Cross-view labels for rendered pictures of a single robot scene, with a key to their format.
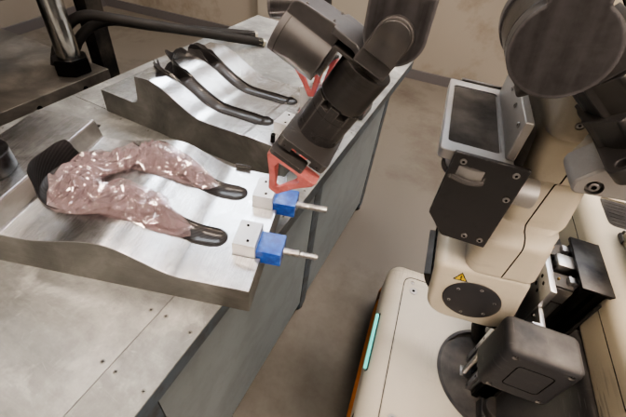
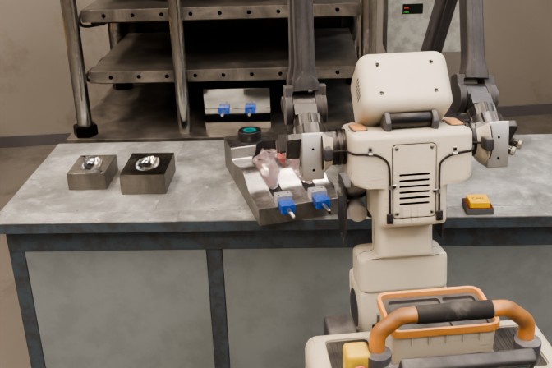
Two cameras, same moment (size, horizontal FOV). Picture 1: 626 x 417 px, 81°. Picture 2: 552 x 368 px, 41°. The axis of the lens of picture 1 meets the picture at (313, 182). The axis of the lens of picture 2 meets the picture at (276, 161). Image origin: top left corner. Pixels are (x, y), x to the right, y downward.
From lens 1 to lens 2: 189 cm
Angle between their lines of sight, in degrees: 62
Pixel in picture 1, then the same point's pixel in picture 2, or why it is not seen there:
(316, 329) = not seen: outside the picture
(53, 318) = (218, 194)
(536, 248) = (359, 256)
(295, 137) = (282, 138)
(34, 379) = (197, 201)
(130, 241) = (250, 175)
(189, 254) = (263, 193)
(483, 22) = not seen: outside the picture
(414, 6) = not seen: hidden behind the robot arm
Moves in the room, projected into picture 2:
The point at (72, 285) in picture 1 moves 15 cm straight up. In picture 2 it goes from (234, 190) to (232, 149)
